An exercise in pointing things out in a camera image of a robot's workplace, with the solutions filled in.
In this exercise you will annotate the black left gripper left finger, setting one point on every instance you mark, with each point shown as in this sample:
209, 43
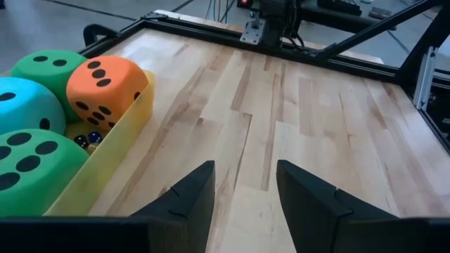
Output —
190, 211

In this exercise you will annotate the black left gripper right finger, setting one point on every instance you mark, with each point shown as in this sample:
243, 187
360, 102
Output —
316, 218

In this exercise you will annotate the small yellow die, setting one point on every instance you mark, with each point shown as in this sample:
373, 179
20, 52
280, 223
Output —
92, 148

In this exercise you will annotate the small blue die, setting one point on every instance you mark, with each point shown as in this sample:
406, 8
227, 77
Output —
95, 137

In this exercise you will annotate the orange foam die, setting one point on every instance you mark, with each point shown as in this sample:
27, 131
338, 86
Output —
112, 95

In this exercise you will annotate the green foam die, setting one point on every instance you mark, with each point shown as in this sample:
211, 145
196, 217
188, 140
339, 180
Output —
49, 70
35, 168

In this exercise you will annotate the teal foam die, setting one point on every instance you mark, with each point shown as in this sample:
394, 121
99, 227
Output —
24, 109

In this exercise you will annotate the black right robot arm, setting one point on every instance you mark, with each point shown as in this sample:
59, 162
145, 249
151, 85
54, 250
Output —
277, 17

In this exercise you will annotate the yellow translucent tray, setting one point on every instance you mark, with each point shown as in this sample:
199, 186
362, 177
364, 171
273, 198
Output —
116, 151

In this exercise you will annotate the silver aluminium extrusion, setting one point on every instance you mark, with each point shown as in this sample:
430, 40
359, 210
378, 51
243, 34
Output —
425, 81

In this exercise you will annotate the grey cart top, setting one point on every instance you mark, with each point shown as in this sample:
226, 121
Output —
334, 10

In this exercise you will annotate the black aluminium table frame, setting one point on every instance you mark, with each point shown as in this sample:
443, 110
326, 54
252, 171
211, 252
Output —
365, 70

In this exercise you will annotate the silver corner bracket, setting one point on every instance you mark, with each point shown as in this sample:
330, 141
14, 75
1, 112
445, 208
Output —
253, 33

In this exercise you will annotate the black curved bracket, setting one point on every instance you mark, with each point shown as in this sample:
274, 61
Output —
92, 30

